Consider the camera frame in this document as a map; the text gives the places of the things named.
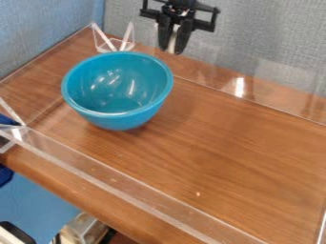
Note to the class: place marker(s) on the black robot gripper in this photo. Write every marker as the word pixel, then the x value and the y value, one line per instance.
pixel 179 12

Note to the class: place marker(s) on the blue plastic bowl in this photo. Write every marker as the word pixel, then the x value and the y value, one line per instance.
pixel 118 89

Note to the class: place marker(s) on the brown and white plush mushroom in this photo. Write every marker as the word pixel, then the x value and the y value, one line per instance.
pixel 173 43

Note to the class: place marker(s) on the clear acrylic front barrier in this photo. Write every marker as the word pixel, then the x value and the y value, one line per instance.
pixel 163 207

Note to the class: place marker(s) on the blue cloth at left edge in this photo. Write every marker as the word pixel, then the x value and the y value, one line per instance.
pixel 6 172

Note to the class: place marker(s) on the grey metal table leg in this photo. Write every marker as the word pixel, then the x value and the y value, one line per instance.
pixel 83 230

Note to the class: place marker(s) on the black object bottom left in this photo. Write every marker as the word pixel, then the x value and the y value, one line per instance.
pixel 11 235

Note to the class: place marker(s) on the clear acrylic corner bracket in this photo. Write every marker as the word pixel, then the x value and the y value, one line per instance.
pixel 113 44

